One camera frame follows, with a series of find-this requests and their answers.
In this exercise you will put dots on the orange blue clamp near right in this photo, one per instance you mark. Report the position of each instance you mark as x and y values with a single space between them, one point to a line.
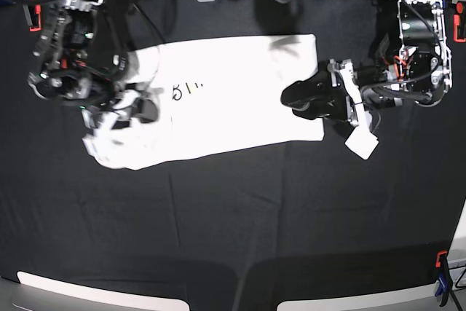
443 279

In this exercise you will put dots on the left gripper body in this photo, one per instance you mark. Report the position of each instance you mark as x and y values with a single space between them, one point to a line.
343 76

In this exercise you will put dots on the black table cloth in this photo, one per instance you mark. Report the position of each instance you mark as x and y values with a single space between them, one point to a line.
245 230

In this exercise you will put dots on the orange clamp far right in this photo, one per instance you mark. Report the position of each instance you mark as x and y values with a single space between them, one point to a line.
459 22

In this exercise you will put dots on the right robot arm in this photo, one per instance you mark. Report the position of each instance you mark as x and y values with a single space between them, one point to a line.
66 75

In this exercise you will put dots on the orange black clamp far left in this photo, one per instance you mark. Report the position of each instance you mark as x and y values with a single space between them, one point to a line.
33 17

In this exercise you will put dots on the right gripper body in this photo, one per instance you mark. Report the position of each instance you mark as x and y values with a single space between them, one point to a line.
101 122

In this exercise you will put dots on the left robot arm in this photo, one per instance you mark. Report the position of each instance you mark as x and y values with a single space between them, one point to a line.
419 71

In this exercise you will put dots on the white printed t-shirt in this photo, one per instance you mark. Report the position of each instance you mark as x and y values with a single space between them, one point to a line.
213 96

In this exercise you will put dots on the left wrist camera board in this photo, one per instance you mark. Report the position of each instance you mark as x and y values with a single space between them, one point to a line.
362 142

